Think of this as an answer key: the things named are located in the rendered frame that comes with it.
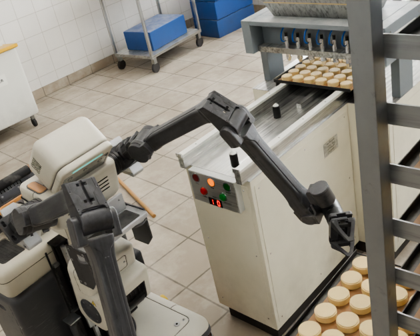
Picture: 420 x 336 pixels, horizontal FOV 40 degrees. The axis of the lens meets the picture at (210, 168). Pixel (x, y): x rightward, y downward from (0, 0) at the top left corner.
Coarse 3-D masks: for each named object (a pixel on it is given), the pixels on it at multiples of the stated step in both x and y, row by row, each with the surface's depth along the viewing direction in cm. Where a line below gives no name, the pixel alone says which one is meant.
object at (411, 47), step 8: (384, 40) 69; (392, 40) 69; (400, 40) 68; (408, 40) 67; (416, 40) 67; (384, 48) 70; (392, 48) 69; (400, 48) 68; (408, 48) 68; (416, 48) 67; (392, 56) 70; (400, 56) 69; (408, 56) 68; (416, 56) 68
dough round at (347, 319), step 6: (348, 312) 130; (336, 318) 129; (342, 318) 129; (348, 318) 128; (354, 318) 128; (342, 324) 127; (348, 324) 127; (354, 324) 126; (342, 330) 127; (348, 330) 126; (354, 330) 127
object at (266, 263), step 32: (288, 96) 269; (256, 128) 247; (320, 128) 239; (224, 160) 228; (288, 160) 227; (320, 160) 244; (192, 192) 239; (256, 192) 215; (352, 192) 272; (224, 224) 235; (256, 224) 221; (288, 224) 236; (320, 224) 255; (224, 256) 247; (256, 256) 231; (288, 256) 241; (320, 256) 261; (224, 288) 260; (256, 288) 242; (288, 288) 246; (320, 288) 274; (256, 320) 261; (288, 320) 258
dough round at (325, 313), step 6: (318, 306) 133; (324, 306) 133; (330, 306) 132; (318, 312) 131; (324, 312) 131; (330, 312) 131; (336, 312) 131; (318, 318) 131; (324, 318) 130; (330, 318) 130
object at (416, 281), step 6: (396, 270) 86; (402, 270) 86; (396, 276) 87; (402, 276) 86; (408, 276) 86; (414, 276) 85; (396, 282) 88; (402, 282) 87; (408, 282) 86; (414, 282) 85; (414, 288) 86
